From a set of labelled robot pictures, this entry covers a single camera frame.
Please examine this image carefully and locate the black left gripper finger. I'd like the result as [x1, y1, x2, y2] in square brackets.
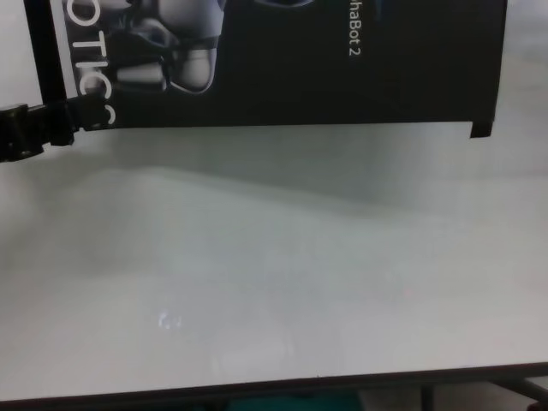
[0, 92, 116, 134]
[0, 122, 74, 164]

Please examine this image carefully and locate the black robot poster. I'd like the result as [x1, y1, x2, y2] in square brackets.
[53, 0, 509, 130]

